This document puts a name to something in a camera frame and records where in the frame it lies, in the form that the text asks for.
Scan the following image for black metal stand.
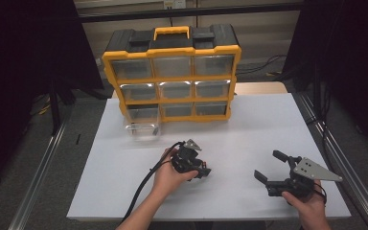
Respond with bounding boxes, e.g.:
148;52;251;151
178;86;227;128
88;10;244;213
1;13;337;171
48;80;62;136

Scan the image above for person's right hand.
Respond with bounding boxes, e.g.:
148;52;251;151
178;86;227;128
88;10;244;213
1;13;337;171
281;180;328;222

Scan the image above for person's left hand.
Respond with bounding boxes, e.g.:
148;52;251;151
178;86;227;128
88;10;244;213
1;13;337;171
152;147;199;196

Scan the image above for black floor cables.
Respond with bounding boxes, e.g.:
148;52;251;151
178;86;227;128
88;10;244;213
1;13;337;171
236;54;289;79

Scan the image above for yellow floor cable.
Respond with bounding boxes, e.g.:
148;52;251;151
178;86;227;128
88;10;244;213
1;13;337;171
37;95;52;117

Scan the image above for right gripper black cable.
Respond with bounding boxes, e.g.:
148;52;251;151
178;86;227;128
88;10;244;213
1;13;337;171
313;184;328;207

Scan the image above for clear plastic drawer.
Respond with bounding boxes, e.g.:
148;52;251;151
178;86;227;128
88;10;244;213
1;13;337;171
124;104;163;140

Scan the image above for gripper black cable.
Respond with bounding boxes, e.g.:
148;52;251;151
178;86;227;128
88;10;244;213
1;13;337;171
121;141;186;223
313;184;328;207

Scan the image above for black curtain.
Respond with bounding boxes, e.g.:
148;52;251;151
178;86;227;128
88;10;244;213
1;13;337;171
0;0;104;196
282;0;368;157

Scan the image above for metal floor rail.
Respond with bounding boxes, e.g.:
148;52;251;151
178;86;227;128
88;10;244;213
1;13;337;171
9;121;69;230
295;92;368;230

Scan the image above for wooden table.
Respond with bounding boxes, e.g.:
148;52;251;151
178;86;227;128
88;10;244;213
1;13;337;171
234;80;288;96

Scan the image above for set of closed organiser drawers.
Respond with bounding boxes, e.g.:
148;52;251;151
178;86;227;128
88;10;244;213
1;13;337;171
110;55;236;117

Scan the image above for wall power outlet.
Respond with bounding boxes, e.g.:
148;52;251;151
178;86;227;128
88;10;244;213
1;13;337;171
163;0;187;10

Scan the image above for yellow black drawer organiser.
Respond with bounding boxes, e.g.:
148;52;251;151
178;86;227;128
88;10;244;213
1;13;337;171
101;25;242;125

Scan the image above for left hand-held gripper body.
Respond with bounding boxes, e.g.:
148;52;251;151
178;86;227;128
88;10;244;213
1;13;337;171
171;138;206;175

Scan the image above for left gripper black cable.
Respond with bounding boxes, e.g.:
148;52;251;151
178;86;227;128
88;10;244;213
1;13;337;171
121;141;186;223

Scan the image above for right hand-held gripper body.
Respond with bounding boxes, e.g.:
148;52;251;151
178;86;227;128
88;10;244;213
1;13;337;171
265;155;344;198

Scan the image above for black horizontal bar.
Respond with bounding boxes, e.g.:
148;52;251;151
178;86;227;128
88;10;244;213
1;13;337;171
78;2;303;24

